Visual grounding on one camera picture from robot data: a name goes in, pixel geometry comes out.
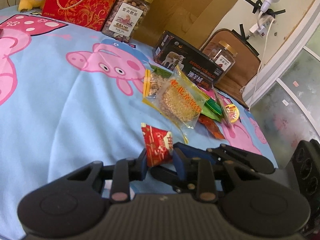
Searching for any red snack packet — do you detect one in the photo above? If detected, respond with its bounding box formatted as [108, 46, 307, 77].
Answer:
[141, 123, 173, 167]

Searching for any black sheep-print box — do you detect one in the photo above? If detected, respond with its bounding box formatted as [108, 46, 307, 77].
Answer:
[152, 30, 224, 91]

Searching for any green snack packet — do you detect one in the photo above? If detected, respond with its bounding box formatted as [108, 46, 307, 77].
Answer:
[201, 98, 223, 122]

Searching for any yellow sesame cake packet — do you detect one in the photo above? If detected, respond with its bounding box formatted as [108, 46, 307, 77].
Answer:
[143, 66, 209, 143]

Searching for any white power strip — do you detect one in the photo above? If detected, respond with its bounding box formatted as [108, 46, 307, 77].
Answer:
[249, 15, 276, 38]

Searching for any white power cable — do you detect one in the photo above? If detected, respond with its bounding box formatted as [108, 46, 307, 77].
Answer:
[239, 17, 276, 108]

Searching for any wooden headboard panel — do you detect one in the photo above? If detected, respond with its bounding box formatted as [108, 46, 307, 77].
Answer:
[133, 0, 238, 48]

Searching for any yellow-edged peanut snack packet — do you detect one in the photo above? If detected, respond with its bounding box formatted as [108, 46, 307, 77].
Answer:
[143, 68, 171, 98]

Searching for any peanut jar gold lid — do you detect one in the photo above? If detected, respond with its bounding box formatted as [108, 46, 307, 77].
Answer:
[101, 0, 153, 43]

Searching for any walnut jar gold lid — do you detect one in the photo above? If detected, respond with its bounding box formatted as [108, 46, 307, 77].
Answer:
[203, 40, 238, 78]

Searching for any brown seat cushion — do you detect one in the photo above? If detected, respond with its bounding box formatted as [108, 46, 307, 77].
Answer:
[200, 29, 260, 108]

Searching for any red spicy strip packet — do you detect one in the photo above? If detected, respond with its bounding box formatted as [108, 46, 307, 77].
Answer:
[198, 114, 225, 140]

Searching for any white jelly cup yellow lid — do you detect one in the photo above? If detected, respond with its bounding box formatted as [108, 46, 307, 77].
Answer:
[212, 87, 240, 127]

